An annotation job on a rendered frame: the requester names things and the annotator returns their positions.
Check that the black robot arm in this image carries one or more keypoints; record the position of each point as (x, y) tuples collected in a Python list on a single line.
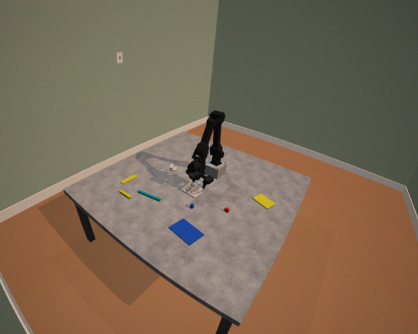
[(213, 123)]

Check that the blue flat rectangular plate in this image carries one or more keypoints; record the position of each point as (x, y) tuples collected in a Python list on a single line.
[(186, 231)]

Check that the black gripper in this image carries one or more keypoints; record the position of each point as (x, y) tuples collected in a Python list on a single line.
[(206, 179)]

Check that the yellow rectangular bar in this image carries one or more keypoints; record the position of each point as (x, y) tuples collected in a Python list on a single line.
[(125, 194)]

